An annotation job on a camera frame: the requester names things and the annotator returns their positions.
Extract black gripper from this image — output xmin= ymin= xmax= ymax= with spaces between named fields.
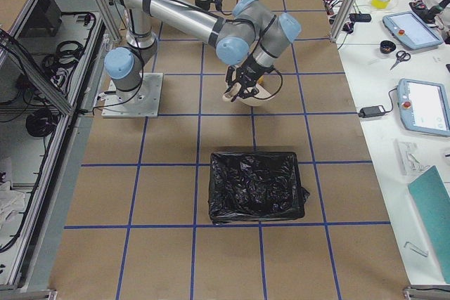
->
xmin=225 ymin=56 xmax=274 ymax=102

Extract white plastic dustpan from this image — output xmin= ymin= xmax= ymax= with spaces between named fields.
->
xmin=222 ymin=83 xmax=272 ymax=107

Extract black power brick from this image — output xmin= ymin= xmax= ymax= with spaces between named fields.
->
xmin=358 ymin=105 xmax=387 ymax=118

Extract yellow tape roll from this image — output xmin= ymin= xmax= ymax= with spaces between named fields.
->
xmin=371 ymin=0 xmax=391 ymax=10

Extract blue teach pendant far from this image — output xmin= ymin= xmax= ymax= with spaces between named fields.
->
xmin=382 ymin=11 xmax=444 ymax=50

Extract blue teach pendant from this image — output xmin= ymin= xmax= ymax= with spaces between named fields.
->
xmin=397 ymin=79 xmax=449 ymax=137
xmin=382 ymin=11 xmax=444 ymax=50

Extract blue teach pendant near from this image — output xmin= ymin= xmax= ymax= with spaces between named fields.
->
xmin=397 ymin=79 xmax=449 ymax=137

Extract teal folder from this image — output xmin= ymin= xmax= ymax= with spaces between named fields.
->
xmin=408 ymin=166 xmax=449 ymax=283

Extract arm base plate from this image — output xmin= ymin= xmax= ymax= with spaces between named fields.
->
xmin=101 ymin=72 xmax=163 ymax=118

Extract black handled scissors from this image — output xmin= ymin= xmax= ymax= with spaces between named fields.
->
xmin=390 ymin=50 xmax=411 ymax=70

